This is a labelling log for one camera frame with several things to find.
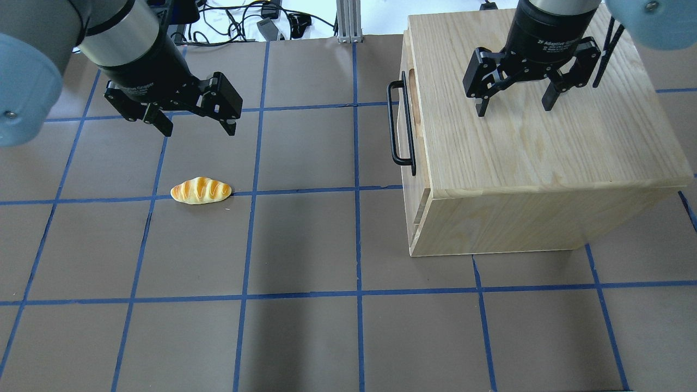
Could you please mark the wooden drawer cabinet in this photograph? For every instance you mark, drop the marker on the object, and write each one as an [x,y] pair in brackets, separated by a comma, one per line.
[520,178]

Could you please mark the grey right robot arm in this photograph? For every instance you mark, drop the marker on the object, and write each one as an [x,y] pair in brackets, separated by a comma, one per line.
[662,25]

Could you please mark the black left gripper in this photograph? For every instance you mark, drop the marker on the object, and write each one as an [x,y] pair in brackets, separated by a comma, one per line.
[146,69]

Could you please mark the black drawer handle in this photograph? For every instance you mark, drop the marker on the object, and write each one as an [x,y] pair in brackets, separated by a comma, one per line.
[399,124]

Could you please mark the black power adapter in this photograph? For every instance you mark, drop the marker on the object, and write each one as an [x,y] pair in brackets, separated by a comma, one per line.
[269,30]

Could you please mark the toy bread loaf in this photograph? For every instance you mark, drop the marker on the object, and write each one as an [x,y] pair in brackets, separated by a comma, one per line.
[201,190]

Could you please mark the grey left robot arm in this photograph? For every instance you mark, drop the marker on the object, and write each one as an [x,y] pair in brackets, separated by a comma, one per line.
[37,41]

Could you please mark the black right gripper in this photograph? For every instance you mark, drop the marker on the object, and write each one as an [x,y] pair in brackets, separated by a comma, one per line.
[544,35]

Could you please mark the aluminium frame post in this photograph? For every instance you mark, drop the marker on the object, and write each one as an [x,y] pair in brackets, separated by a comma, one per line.
[349,22]

